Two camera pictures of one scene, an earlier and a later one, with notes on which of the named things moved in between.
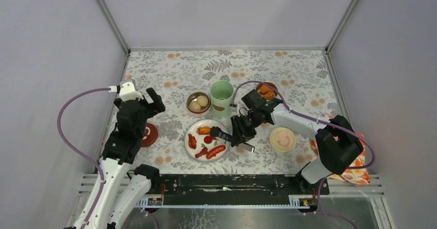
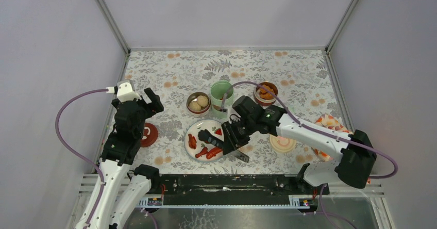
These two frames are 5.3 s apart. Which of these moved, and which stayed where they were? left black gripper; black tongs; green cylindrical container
Moved: black tongs
Stayed: left black gripper; green cylindrical container
